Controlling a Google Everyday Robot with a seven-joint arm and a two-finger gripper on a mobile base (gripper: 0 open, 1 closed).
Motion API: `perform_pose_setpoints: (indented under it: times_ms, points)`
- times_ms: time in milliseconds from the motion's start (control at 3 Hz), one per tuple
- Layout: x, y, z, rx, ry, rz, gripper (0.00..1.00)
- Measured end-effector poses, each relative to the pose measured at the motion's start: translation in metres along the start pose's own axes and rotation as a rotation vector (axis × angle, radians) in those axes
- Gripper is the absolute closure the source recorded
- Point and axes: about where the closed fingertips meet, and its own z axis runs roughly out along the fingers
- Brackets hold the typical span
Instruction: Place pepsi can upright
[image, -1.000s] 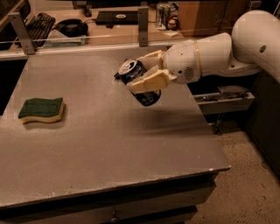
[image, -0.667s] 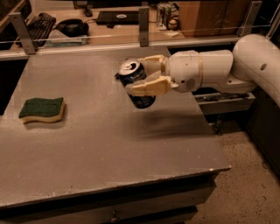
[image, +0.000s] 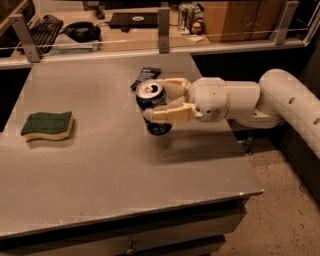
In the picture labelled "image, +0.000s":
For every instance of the silver green can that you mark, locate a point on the silver green can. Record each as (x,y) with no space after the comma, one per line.
(186,13)

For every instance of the small round brown object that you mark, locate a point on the small round brown object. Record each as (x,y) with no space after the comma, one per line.
(197,28)

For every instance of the green and yellow sponge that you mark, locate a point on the green and yellow sponge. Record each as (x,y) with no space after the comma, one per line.
(48,126)

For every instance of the grey metal bracket right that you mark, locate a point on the grey metal bracket right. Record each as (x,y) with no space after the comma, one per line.
(281,30)

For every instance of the grey metal bracket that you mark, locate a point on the grey metal bracket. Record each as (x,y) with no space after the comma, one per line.
(163,30)
(281,30)
(21,28)

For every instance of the black headphones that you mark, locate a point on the black headphones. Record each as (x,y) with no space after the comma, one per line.
(82,32)

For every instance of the blue pepsi can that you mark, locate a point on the blue pepsi can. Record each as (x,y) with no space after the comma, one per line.
(150,94)

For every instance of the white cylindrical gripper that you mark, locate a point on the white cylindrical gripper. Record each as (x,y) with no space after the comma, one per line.
(209,97)

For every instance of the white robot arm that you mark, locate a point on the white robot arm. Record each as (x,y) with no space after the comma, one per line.
(278,96)

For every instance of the black keyboard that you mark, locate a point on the black keyboard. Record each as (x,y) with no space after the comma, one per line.
(44,32)

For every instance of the dark blue snack packet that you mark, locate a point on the dark blue snack packet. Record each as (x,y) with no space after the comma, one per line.
(145,74)

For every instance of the black laptop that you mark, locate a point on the black laptop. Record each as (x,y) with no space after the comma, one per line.
(134,20)

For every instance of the wooden cabinet box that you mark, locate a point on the wooden cabinet box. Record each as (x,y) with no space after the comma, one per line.
(228,21)

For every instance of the grey metal bracket left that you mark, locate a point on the grey metal bracket left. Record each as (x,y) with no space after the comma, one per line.
(21,28)

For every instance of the black computer mouse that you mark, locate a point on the black computer mouse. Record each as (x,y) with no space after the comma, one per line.
(100,14)

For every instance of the grey table drawer front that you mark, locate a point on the grey table drawer front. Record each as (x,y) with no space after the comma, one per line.
(193,231)

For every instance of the clear plastic bag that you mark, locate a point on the clear plastic bag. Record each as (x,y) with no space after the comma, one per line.
(65,45)

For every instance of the grey metal bracket middle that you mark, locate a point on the grey metal bracket middle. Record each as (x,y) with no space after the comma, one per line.
(163,30)

